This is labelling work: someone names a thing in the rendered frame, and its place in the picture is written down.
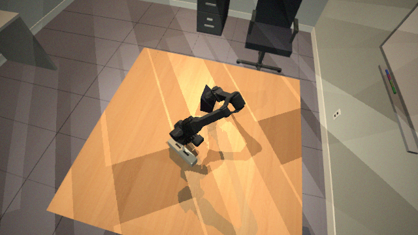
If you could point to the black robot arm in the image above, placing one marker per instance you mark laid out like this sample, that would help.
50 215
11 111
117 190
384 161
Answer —
192 125

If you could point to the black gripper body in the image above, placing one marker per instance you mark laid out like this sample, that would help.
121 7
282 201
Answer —
196 139

